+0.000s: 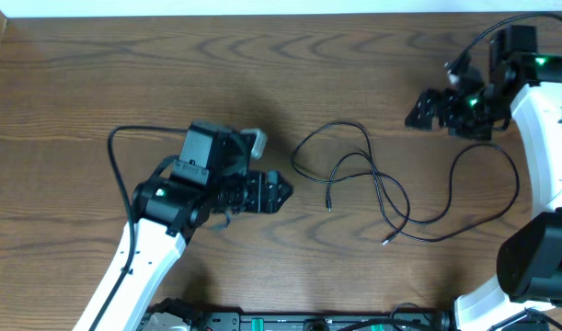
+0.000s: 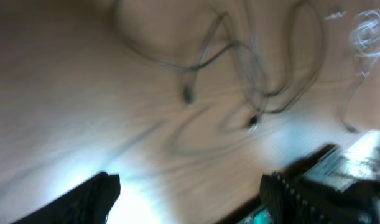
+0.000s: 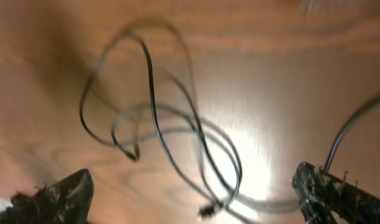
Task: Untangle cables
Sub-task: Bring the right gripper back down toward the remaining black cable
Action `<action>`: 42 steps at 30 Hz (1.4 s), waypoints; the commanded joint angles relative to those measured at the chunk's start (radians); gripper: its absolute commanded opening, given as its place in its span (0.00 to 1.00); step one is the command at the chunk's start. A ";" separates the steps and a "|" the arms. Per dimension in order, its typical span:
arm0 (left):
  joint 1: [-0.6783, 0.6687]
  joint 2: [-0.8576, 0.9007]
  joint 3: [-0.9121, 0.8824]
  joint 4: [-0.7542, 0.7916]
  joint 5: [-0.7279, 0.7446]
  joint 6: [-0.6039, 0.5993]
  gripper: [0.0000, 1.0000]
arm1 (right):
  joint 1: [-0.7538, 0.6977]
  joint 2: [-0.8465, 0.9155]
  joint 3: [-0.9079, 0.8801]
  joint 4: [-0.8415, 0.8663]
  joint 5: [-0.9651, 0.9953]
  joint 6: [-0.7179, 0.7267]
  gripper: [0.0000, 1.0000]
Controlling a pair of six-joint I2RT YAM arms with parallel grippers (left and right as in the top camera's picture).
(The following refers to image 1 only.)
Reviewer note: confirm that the black aluminium mounting rail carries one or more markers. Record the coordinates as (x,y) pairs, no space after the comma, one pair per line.
(175,314)

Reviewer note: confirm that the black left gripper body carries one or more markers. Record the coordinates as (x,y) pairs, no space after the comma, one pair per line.
(254,188)

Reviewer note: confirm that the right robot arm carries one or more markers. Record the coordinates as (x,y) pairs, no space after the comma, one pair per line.
(525,88)

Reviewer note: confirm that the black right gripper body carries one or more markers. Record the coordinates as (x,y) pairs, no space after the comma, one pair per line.
(470,116)

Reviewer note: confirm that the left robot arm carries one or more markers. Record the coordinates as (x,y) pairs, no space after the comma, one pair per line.
(210,175)

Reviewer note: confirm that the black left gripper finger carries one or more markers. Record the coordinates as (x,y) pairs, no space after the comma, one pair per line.
(276,182)
(276,198)

